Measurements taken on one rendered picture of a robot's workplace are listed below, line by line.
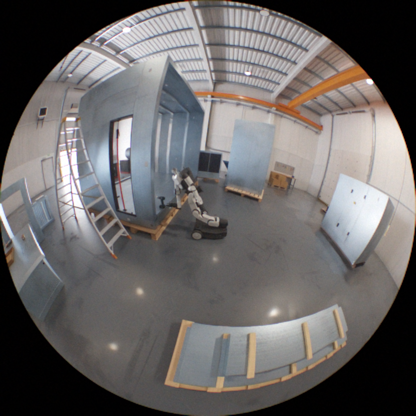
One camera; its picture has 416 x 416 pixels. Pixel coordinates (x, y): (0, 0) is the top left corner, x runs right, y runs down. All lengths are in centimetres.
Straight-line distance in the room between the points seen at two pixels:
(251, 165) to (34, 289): 637
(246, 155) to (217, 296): 457
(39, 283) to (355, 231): 631
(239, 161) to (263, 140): 128
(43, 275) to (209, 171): 658
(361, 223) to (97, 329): 544
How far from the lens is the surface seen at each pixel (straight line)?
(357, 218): 433
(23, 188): 387
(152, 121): 188
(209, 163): 611
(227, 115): 1044
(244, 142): 505
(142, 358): 167
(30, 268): 221
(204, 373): 137
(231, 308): 171
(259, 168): 493
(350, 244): 437
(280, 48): 844
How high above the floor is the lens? 157
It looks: 27 degrees down
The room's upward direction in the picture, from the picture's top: 8 degrees clockwise
